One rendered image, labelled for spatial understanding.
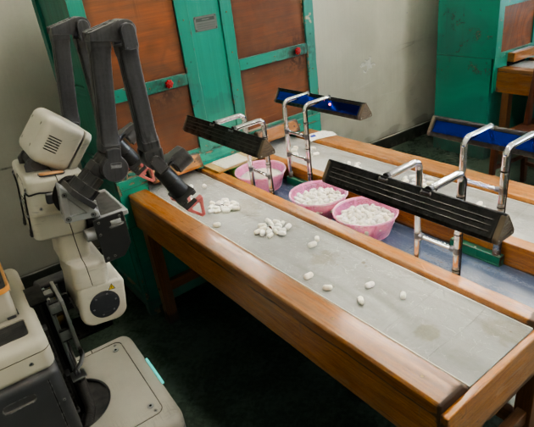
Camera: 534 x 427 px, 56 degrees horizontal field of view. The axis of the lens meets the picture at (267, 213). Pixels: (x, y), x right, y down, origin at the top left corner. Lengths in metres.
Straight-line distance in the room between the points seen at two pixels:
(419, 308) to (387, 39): 3.37
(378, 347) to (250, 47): 1.88
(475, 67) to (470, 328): 3.19
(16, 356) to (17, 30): 2.01
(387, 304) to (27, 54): 2.42
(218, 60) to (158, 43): 0.34
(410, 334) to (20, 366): 1.14
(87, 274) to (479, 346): 1.22
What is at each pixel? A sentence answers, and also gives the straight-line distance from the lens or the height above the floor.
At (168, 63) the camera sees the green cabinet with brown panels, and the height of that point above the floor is 1.33.
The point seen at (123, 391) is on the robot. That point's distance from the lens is 2.16.
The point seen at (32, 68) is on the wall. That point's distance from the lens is 3.23.
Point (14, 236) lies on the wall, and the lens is 3.43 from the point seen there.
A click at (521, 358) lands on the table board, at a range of 1.53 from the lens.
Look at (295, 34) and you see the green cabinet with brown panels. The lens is 3.01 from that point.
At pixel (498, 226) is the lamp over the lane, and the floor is 1.08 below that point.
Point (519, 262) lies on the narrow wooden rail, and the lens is 1.92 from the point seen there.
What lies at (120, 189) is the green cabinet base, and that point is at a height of 0.80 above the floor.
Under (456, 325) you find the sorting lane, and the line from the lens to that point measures 1.55.
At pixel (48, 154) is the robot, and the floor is 1.28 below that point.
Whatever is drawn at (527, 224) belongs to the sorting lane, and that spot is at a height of 0.74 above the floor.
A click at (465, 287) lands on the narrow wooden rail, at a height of 0.76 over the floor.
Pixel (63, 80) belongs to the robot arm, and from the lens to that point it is 1.90.
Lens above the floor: 1.72
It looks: 27 degrees down
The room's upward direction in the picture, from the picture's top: 7 degrees counter-clockwise
